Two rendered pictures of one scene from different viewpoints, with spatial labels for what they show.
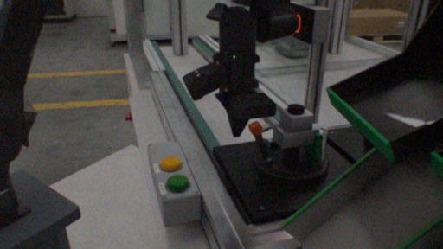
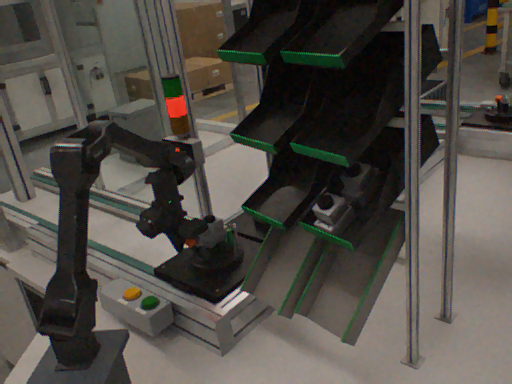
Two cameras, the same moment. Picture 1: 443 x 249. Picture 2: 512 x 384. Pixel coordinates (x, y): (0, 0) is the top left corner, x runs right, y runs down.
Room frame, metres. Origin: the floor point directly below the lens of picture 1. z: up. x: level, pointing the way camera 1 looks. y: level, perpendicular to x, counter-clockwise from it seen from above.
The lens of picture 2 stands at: (-0.49, 0.33, 1.68)
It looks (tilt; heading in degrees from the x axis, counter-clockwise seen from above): 25 degrees down; 331
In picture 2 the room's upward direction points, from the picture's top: 8 degrees counter-clockwise
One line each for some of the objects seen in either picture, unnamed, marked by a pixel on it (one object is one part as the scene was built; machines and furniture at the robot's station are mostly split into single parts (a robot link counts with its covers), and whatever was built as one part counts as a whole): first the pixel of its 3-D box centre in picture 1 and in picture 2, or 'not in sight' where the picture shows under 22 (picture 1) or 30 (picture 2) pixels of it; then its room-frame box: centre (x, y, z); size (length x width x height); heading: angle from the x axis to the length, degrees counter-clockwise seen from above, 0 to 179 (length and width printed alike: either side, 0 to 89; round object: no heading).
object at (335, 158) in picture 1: (289, 170); (217, 262); (0.60, -0.13, 0.96); 0.24 x 0.24 x 0.02; 17
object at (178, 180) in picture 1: (177, 184); (150, 303); (0.55, 0.08, 0.96); 0.04 x 0.04 x 0.02
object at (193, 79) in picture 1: (204, 78); (153, 221); (0.55, 0.03, 1.16); 0.07 x 0.07 x 0.06; 13
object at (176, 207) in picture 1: (171, 178); (135, 304); (0.62, 0.10, 0.93); 0.21 x 0.07 x 0.06; 17
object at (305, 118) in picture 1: (299, 124); (214, 227); (0.60, -0.14, 1.06); 0.08 x 0.04 x 0.07; 107
